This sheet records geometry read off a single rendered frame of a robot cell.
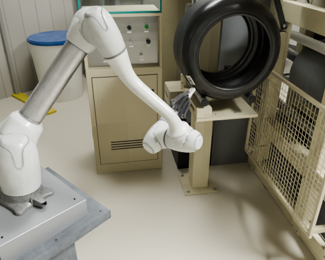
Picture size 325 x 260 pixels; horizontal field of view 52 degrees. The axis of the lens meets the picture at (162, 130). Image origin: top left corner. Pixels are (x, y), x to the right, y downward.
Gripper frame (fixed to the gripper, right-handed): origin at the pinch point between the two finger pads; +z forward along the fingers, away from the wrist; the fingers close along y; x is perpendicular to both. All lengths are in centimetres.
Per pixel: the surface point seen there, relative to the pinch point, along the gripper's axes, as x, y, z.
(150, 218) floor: -55, 74, -41
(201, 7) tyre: 11.2, -32.5, 25.6
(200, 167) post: -43, 78, 11
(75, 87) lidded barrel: -250, 29, 76
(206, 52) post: -14.2, 1.2, 43.2
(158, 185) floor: -75, 79, -10
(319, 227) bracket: 48, 86, -14
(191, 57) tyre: 4.9, -15.8, 9.1
